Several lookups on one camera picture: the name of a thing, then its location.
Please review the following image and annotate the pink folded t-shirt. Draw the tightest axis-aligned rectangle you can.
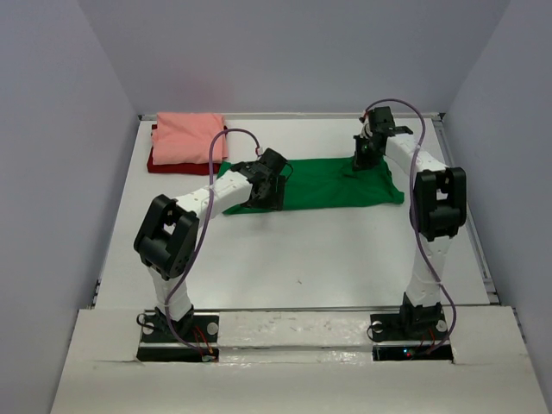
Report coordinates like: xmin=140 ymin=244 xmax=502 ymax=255
xmin=152 ymin=112 xmax=225 ymax=165

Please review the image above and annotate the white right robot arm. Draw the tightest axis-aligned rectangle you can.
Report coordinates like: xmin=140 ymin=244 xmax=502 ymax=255
xmin=352 ymin=100 xmax=467 ymax=342

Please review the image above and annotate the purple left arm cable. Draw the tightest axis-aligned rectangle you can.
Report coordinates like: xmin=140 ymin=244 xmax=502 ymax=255
xmin=166 ymin=128 xmax=265 ymax=359

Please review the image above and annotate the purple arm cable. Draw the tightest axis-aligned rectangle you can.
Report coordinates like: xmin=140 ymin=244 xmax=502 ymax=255
xmin=361 ymin=97 xmax=458 ymax=359
xmin=166 ymin=128 xmax=265 ymax=359

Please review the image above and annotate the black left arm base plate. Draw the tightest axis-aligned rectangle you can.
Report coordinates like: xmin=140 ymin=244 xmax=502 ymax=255
xmin=136 ymin=313 xmax=221 ymax=363

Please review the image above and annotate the dark red folded t-shirt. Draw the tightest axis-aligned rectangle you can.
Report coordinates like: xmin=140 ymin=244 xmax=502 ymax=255
xmin=147 ymin=121 xmax=227 ymax=175

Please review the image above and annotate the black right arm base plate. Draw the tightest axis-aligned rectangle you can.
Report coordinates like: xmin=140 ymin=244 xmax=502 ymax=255
xmin=367 ymin=313 xmax=454 ymax=362

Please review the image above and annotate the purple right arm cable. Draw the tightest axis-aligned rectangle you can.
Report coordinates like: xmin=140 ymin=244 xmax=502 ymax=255
xmin=361 ymin=97 xmax=458 ymax=359

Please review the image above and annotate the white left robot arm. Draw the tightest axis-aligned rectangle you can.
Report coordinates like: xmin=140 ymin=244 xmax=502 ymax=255
xmin=134 ymin=148 xmax=289 ymax=342

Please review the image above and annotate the green t-shirt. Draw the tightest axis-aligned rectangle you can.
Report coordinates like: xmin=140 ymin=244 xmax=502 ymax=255
xmin=215 ymin=156 xmax=405 ymax=216

